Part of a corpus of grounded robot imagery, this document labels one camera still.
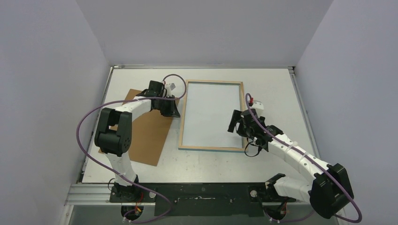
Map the blue wooden picture frame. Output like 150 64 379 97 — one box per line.
177 79 246 153

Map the brown cardboard backing board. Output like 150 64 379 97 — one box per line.
98 89 181 168

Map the hot air balloon photo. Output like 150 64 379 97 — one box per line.
182 82 243 149

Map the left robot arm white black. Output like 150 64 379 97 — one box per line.
94 81 180 202

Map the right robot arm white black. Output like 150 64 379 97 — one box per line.
228 109 354 219

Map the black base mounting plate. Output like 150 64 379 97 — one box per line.
109 182 296 217

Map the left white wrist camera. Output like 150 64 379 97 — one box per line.
164 82 176 95

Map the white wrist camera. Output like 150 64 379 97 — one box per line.
164 82 176 95
251 101 264 113

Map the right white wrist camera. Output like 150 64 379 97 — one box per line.
251 101 264 113

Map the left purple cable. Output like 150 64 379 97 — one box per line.
76 73 188 224

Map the aluminium rail front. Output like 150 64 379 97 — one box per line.
64 182 345 206

